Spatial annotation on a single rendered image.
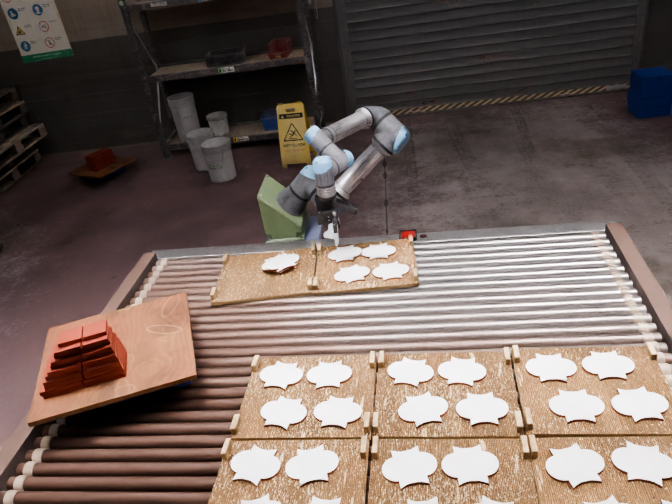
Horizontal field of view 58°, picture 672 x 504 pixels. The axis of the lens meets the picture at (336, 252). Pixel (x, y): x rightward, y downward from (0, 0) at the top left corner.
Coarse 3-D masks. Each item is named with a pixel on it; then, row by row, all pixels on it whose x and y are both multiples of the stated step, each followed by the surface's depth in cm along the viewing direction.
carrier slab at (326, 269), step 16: (400, 240) 261; (320, 256) 259; (400, 256) 250; (320, 272) 248; (336, 272) 246; (320, 288) 237; (336, 288) 236; (352, 288) 234; (368, 288) 234; (384, 288) 233
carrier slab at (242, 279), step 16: (240, 256) 268; (256, 256) 266; (272, 256) 264; (304, 256) 260; (224, 272) 258; (240, 272) 256; (256, 272) 254; (288, 272) 251; (304, 272) 249; (224, 288) 247; (240, 288) 245; (256, 288) 244; (272, 288) 242; (288, 288) 241; (304, 288) 239
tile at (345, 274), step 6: (342, 270) 245; (348, 270) 244; (354, 270) 244; (360, 270) 243; (366, 270) 243; (336, 276) 242; (342, 276) 241; (348, 276) 241; (354, 276) 240; (360, 276) 239; (366, 276) 240; (342, 282) 239; (348, 282) 237
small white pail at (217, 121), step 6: (210, 114) 678; (216, 114) 681; (222, 114) 680; (210, 120) 664; (216, 120) 664; (222, 120) 666; (210, 126) 672; (216, 126) 668; (222, 126) 669; (228, 126) 679; (216, 132) 671; (222, 132) 672; (228, 132) 678
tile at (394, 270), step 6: (384, 264) 245; (390, 264) 244; (396, 264) 243; (402, 264) 243; (378, 270) 241; (384, 270) 241; (390, 270) 240; (396, 270) 240; (402, 270) 239; (408, 270) 238; (378, 276) 238; (384, 276) 237; (390, 276) 236; (396, 276) 236
